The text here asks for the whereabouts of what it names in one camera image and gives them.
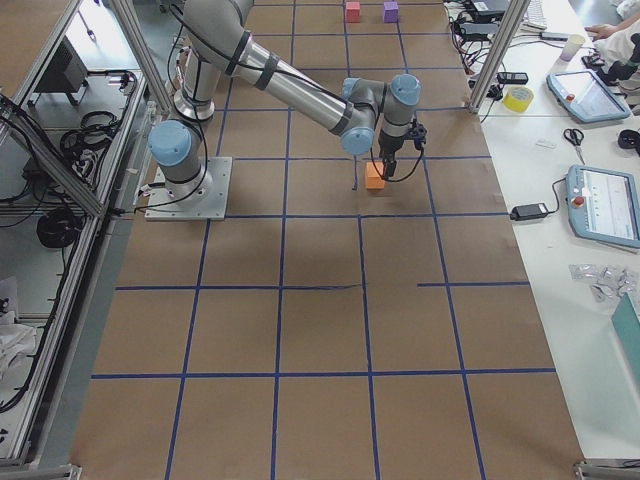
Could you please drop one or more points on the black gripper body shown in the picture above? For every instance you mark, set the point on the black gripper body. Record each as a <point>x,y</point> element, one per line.
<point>388,146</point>

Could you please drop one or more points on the orange foam cube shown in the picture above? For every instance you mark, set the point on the orange foam cube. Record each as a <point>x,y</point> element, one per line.
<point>374,180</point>

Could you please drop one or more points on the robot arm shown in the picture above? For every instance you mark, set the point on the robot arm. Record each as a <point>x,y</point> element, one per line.
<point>364,114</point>

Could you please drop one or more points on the purple foam cube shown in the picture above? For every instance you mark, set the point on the purple foam cube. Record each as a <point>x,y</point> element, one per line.
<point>390,12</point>

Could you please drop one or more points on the yellow tape roll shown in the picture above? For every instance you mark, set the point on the yellow tape roll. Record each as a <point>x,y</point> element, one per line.
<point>518,98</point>

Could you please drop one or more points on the red foam cube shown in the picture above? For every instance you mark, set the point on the red foam cube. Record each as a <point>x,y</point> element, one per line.
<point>352,11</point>

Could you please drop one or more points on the black power adapter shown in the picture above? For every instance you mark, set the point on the black power adapter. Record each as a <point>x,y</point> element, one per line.
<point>529,212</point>

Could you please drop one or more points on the teach pendant far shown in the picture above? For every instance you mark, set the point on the teach pendant far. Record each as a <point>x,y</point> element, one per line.
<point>586,97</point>

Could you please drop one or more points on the teach pendant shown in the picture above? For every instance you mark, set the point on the teach pendant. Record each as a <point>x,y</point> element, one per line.
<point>586,97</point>
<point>603,205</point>

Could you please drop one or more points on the white paper cup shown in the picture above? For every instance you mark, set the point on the white paper cup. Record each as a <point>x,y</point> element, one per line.
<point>572,46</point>

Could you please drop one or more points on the teach pendant near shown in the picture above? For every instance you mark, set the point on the teach pendant near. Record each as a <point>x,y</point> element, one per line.
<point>603,205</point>

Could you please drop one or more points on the aluminium frame post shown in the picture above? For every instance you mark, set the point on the aluminium frame post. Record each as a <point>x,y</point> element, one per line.
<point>509,26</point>

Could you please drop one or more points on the black handled scissors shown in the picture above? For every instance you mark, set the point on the black handled scissors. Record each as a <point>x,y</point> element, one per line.
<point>575,137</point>

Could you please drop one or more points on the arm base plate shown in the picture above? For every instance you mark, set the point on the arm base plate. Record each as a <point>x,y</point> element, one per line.
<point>195,200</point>

